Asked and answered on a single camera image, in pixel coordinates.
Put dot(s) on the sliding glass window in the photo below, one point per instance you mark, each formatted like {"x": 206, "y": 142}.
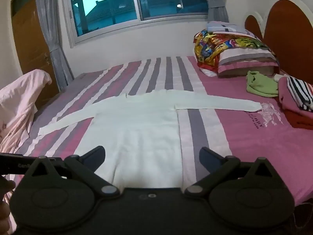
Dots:
{"x": 122, "y": 0}

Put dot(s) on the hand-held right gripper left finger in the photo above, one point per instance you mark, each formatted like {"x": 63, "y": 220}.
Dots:
{"x": 93, "y": 157}

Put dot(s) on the grey curtain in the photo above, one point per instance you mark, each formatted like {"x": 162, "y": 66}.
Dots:
{"x": 217, "y": 7}
{"x": 52, "y": 41}

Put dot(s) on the pink grey striped pillow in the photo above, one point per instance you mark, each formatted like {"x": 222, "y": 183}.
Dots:
{"x": 244, "y": 63}

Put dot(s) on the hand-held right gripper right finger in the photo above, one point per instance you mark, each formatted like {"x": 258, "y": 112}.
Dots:
{"x": 207, "y": 157}

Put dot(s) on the white long-sleeved sweater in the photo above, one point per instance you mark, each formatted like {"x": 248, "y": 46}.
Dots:
{"x": 137, "y": 127}

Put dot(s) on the pale pink cloth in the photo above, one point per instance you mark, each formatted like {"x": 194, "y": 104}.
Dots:
{"x": 17, "y": 102}

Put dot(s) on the red garment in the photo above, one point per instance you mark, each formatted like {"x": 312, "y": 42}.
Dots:
{"x": 300, "y": 121}

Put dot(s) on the white pillow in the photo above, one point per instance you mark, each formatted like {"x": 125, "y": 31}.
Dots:
{"x": 209, "y": 72}

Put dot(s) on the pink grey striped bed sheet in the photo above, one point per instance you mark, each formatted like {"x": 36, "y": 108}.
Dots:
{"x": 234, "y": 142}

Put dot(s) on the folded light blue cloth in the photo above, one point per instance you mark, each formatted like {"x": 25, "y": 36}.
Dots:
{"x": 220, "y": 27}

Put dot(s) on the colourful printed blanket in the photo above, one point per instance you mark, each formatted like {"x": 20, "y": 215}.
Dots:
{"x": 210, "y": 49}

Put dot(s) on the small white object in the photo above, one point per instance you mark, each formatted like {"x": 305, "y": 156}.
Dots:
{"x": 277, "y": 78}

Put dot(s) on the green garment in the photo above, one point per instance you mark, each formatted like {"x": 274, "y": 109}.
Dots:
{"x": 259, "y": 85}

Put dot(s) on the brown wooden door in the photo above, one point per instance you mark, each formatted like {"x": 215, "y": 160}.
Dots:
{"x": 29, "y": 41}

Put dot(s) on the person's left hand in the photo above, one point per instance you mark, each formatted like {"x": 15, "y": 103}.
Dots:
{"x": 6, "y": 187}

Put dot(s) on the magenta garment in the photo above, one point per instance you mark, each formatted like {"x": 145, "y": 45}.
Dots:
{"x": 285, "y": 95}

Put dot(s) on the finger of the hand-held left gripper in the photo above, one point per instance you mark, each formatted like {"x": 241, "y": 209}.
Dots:
{"x": 60, "y": 170}

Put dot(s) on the black white striped garment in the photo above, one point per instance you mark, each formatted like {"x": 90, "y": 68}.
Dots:
{"x": 299, "y": 95}

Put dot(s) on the brown white headboard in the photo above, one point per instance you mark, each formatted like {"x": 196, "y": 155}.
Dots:
{"x": 288, "y": 29}

